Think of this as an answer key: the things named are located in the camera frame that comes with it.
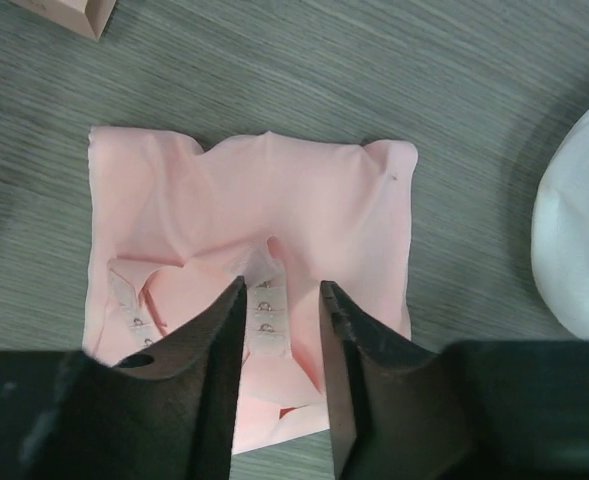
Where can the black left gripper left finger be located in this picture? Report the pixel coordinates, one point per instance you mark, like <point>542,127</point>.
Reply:
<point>165,412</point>

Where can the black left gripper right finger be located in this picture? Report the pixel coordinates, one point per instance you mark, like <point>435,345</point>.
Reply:
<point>393,413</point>

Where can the pink bra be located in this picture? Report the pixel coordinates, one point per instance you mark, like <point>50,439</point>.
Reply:
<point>173,224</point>

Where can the white mesh laundry bag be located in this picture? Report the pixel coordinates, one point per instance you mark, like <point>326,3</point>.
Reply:
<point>560,232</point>

